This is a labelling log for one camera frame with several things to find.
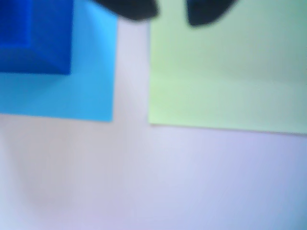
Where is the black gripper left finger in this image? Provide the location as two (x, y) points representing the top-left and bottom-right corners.
(92, 0), (159, 21)

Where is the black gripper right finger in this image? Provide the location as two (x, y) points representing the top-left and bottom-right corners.
(185, 0), (238, 27)

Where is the large blue cube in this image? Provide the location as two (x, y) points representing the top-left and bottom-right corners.
(0, 0), (74, 76)

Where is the green paper square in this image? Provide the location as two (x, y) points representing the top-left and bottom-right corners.
(148, 0), (307, 135)

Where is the light blue paper square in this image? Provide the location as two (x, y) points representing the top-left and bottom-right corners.
(0, 0), (118, 123)

